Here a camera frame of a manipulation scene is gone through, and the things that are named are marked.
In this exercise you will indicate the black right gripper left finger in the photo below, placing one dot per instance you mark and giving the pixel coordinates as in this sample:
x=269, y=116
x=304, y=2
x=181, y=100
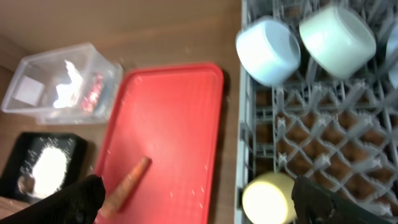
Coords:
x=77, y=203

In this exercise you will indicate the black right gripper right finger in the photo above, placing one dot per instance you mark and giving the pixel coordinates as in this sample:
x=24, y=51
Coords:
x=314, y=204

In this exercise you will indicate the orange carrot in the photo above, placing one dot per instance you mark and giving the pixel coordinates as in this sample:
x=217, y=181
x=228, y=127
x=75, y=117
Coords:
x=114, y=202

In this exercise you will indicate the yellow cup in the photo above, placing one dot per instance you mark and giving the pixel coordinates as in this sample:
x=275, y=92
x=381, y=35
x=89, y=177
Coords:
x=267, y=199

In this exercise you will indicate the white rice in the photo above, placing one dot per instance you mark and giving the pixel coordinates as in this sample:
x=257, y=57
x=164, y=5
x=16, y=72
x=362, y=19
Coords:
x=47, y=161

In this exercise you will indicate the brown food scrap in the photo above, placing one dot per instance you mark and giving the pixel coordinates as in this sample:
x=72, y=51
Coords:
x=26, y=184

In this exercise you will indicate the blue bowl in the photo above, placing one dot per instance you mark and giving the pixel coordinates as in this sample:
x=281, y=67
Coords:
x=268, y=51

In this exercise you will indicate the green bowl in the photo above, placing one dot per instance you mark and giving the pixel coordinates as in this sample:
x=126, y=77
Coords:
x=338, y=39

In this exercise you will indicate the light blue plate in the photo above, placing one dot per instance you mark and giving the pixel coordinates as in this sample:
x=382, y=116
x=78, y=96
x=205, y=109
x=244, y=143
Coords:
x=391, y=55

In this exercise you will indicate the black waste tray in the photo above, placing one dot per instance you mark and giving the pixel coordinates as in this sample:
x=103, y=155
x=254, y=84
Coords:
x=11, y=173

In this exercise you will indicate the grey dishwasher rack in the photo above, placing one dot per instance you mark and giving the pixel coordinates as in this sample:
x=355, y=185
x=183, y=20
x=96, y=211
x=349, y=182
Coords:
x=340, y=133

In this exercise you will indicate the clear plastic waste bin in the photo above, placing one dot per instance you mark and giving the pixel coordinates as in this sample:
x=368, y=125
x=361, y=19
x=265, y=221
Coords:
x=32, y=89

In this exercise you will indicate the red snack wrapper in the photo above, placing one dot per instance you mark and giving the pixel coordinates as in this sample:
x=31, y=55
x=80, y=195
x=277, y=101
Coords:
x=91, y=99

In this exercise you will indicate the white crumpled tissue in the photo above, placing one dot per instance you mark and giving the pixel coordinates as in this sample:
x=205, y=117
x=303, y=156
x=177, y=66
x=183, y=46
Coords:
x=68, y=93

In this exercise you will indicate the red serving tray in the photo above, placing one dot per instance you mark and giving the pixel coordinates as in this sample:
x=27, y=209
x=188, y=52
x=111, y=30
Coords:
x=171, y=115

